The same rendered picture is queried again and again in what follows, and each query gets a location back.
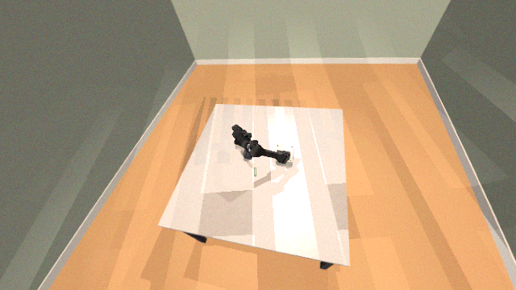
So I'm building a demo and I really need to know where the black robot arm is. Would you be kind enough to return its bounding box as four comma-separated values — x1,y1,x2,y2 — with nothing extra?
232,124,291,164

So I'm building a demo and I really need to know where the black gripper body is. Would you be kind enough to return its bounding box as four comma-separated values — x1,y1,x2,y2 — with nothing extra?
234,139,258,147

